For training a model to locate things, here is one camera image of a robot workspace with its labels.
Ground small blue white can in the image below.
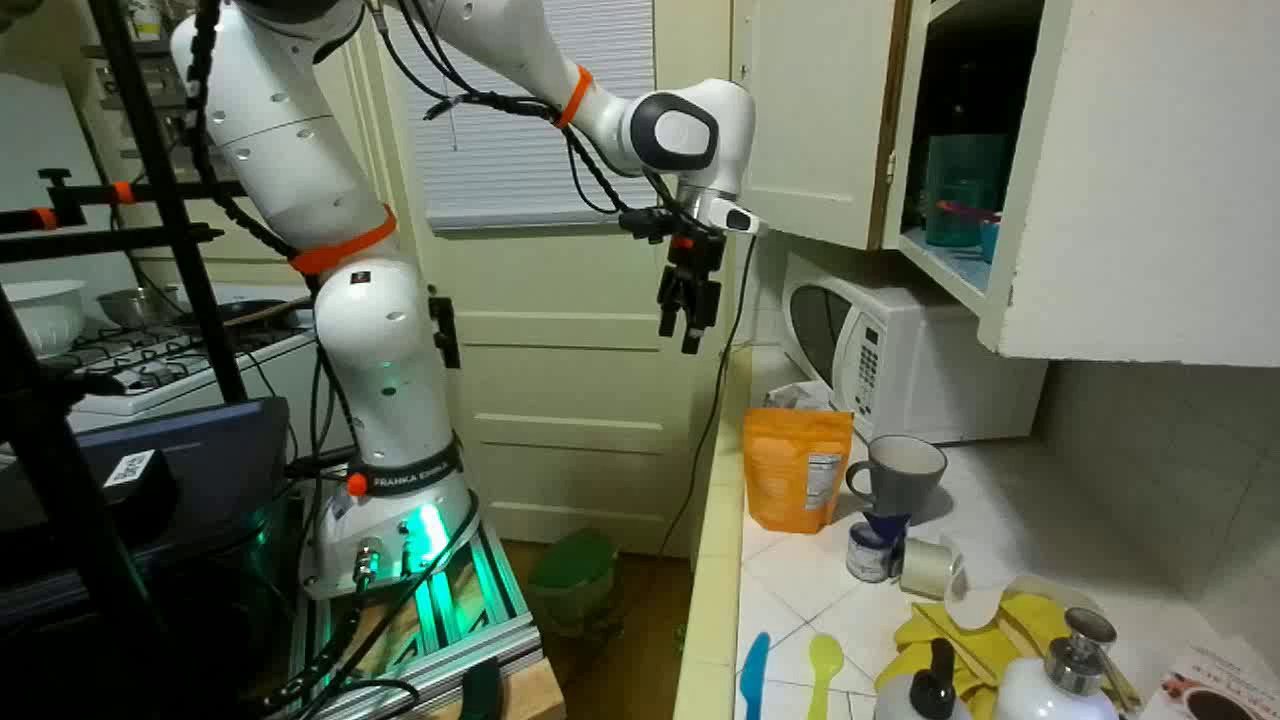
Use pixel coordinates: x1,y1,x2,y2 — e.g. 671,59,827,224
844,513,911,588

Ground black metal stand frame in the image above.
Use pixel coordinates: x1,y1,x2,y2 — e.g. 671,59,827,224
0,0,255,720

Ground silver foil bag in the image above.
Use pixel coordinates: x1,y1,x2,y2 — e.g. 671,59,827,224
762,375,838,415

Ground printed magazine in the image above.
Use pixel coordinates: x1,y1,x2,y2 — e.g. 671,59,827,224
1135,644,1280,720

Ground white bowl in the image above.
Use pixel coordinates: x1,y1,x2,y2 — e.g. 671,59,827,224
0,278,91,361

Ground round white lid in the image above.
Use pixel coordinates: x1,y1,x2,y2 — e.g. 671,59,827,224
939,582,1007,637

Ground teal container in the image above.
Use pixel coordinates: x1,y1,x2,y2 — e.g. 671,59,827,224
918,131,1004,252

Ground open white cabinet door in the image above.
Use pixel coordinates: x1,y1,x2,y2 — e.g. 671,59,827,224
990,0,1280,373

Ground white window blind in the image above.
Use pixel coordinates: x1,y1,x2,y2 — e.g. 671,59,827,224
396,0,663,241

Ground small blue container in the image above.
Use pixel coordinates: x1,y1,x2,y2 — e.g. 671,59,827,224
932,196,1004,263

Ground blue storage box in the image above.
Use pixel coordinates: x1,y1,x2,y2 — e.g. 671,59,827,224
62,397,296,537

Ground orange pouch bag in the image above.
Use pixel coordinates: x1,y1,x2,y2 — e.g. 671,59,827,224
741,405,857,542

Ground black box on robot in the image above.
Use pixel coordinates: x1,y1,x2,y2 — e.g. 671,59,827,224
426,294,464,373

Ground closed white cabinet door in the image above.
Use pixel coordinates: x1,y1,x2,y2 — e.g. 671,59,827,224
728,0,901,255

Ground black power cable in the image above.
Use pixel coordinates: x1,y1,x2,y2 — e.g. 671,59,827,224
655,232,758,557

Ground white microwave oven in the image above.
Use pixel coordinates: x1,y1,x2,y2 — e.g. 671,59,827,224
775,252,1051,452

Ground soap bottle black pump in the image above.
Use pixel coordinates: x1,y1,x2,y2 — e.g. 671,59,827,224
870,637,973,720

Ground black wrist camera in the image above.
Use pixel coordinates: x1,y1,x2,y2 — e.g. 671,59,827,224
617,200,688,250

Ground white soap bottle grey pump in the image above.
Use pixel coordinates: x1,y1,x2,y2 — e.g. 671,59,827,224
990,606,1124,720

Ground green floor bin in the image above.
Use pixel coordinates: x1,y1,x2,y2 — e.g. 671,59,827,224
529,527,625,639

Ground grey ceramic mug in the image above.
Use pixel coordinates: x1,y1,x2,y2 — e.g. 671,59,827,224
838,433,953,526

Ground green plastic spoon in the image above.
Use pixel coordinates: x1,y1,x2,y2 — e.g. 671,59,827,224
802,628,846,720

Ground black box white label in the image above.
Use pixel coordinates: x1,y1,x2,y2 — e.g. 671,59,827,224
96,444,182,542

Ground aluminium robot mount base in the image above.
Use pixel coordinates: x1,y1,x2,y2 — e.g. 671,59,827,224
264,516,552,720

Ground black robot arm cables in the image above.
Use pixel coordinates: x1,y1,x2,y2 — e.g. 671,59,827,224
368,0,671,224

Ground kitchen stove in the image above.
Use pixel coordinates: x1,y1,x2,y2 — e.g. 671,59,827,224
51,298,325,405

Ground cream panelled door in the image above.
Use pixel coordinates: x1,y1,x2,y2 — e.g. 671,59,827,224
377,0,736,557

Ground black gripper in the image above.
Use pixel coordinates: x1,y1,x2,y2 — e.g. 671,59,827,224
655,227,731,361

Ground white cup lying sideways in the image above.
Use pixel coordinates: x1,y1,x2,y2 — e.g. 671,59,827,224
895,531,973,606

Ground white wall cabinet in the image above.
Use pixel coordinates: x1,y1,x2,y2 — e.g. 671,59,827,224
877,0,1070,325

